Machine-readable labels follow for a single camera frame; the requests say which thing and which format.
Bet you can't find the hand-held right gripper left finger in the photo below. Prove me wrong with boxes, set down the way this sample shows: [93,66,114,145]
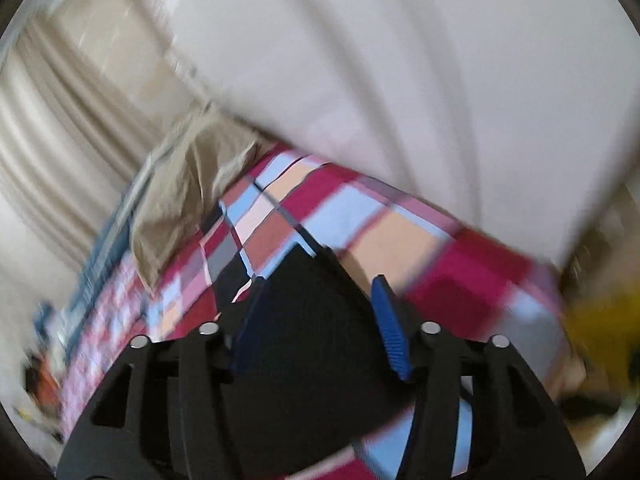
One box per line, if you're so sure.
[57,277,268,480]

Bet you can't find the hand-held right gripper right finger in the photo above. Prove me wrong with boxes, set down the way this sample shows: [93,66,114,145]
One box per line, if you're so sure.
[371,275,586,480]

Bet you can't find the black pants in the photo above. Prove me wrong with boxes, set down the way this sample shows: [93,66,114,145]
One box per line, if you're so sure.
[215,245,421,480]

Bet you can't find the plaid bed sheet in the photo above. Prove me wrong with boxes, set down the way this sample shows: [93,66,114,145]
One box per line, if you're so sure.
[57,142,576,480]

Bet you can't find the beige pillow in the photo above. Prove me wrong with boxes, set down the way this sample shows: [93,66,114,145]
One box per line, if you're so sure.
[130,105,266,291]

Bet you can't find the blue quilt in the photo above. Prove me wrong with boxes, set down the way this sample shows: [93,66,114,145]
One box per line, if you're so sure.
[65,180,151,321]

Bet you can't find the yellow object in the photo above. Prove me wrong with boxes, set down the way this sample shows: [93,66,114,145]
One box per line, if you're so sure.
[565,290,638,386]

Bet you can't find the orange object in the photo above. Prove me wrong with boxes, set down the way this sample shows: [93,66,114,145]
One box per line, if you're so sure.
[25,355,68,413]

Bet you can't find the white carved headboard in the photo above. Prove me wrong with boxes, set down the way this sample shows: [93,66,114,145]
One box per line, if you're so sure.
[165,0,640,271]

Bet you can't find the cream ridged panel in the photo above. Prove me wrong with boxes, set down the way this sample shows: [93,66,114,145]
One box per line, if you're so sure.
[0,10,201,281]

